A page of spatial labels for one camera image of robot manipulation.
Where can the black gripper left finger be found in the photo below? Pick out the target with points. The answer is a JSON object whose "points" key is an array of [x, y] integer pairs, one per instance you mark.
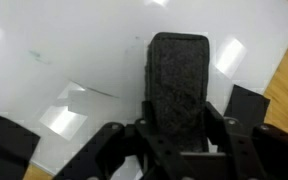
{"points": [[117, 153]]}

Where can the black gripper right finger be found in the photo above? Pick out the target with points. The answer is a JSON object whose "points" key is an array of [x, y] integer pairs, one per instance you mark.
{"points": [[260, 153]]}

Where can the dark grey felt duster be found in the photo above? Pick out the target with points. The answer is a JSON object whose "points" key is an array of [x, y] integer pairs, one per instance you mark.
{"points": [[179, 83]]}

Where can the white whiteboard sheet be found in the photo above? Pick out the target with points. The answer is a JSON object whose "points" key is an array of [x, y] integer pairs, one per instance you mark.
{"points": [[84, 43]]}

